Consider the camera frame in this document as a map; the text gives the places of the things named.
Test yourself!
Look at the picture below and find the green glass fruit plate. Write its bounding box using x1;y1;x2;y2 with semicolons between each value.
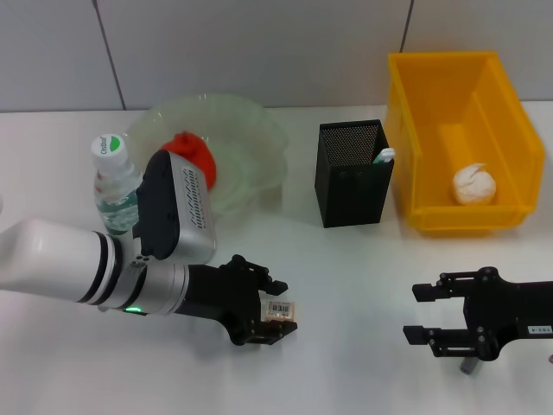
124;93;289;217

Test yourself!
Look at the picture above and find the beige eraser with barcode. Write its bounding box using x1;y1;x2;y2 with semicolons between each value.
262;299;300;323

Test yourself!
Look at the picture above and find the grey marker pen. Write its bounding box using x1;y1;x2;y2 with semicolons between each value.
458;356;483;375

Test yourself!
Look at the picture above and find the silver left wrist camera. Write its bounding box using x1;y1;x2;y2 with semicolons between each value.
131;149;218;263

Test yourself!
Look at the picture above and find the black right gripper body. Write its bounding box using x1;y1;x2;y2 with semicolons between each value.
463;265;553;362

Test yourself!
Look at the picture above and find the clear green-label water bottle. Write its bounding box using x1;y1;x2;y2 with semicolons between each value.
90;132;148;237

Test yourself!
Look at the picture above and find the white paper ball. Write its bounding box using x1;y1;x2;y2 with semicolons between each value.
451;161;499;206

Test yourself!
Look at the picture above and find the red orange fruit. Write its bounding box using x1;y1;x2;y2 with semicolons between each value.
162;131;219;191

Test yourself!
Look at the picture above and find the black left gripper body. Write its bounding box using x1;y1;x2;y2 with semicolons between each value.
180;253;265;347

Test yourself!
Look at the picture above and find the black mesh pen holder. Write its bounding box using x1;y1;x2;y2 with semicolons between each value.
314;118;396;229

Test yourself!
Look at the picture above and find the green white pen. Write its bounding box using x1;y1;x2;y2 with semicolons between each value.
372;147;397;166

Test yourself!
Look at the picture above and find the yellow plastic bin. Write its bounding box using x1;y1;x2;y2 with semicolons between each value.
385;50;546;237

